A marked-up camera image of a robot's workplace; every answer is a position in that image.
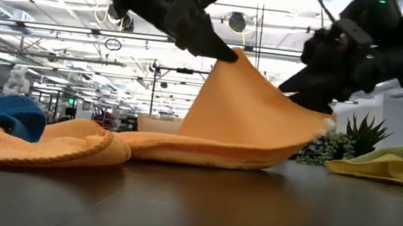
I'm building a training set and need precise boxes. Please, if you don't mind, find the black camera stand frame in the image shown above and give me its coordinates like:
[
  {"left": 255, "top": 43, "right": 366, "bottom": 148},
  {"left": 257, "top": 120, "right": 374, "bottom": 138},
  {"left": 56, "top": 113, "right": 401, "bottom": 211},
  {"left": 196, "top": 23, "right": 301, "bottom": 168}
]
[{"left": 147, "top": 64, "right": 211, "bottom": 122}]

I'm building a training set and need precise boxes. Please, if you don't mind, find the orange translucent plastic bin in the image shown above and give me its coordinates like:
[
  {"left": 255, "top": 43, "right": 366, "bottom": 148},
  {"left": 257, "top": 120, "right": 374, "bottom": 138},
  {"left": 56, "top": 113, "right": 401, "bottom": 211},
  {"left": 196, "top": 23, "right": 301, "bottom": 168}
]
[{"left": 135, "top": 112, "right": 186, "bottom": 138}]

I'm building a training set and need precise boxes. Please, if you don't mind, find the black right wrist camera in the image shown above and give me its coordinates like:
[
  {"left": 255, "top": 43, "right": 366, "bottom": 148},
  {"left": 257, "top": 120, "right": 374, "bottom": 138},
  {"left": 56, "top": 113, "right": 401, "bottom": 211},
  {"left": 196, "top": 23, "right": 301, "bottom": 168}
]
[{"left": 330, "top": 17, "right": 376, "bottom": 48}]

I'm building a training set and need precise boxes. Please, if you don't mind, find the black ceiling cord reel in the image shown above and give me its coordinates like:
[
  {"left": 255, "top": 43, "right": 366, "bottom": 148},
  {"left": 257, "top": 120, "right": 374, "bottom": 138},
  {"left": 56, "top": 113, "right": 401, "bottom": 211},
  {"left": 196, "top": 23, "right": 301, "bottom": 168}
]
[
  {"left": 227, "top": 11, "right": 249, "bottom": 34},
  {"left": 104, "top": 2, "right": 138, "bottom": 33}
]

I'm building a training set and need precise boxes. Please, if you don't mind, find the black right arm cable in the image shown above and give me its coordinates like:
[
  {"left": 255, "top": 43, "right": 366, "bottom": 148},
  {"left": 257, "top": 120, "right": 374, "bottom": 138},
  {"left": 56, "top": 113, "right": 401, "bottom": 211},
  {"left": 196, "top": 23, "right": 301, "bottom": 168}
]
[{"left": 308, "top": 0, "right": 339, "bottom": 25}]

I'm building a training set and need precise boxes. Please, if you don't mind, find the yellow microfiber towel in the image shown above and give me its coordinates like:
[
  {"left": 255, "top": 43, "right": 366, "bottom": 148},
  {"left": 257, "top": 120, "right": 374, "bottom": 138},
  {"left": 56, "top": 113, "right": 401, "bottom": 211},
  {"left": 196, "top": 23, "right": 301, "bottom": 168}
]
[{"left": 323, "top": 145, "right": 403, "bottom": 187}]

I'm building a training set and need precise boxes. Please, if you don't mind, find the black hanging cable loop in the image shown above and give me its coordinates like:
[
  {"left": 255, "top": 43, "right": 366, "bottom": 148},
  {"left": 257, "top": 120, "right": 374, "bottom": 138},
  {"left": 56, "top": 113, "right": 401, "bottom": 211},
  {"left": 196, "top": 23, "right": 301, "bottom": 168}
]
[{"left": 104, "top": 37, "right": 123, "bottom": 52}]

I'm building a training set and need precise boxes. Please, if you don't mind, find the green artificial succulent plant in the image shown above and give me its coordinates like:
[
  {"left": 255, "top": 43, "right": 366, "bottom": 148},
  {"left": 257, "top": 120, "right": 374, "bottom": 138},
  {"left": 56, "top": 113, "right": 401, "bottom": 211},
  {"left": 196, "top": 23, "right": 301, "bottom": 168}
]
[{"left": 296, "top": 106, "right": 395, "bottom": 175}]

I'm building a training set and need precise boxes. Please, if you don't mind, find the orange microfiber towel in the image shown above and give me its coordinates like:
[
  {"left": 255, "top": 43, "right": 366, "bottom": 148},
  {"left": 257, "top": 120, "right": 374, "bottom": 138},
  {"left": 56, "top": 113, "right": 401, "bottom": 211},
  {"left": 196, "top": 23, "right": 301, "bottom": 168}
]
[
  {"left": 116, "top": 35, "right": 345, "bottom": 181},
  {"left": 0, "top": 109, "right": 135, "bottom": 182}
]

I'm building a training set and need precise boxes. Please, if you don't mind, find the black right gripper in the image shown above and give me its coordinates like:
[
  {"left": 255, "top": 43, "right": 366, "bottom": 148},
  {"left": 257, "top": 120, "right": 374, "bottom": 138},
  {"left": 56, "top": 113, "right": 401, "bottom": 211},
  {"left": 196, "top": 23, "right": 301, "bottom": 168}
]
[{"left": 276, "top": 23, "right": 398, "bottom": 122}]

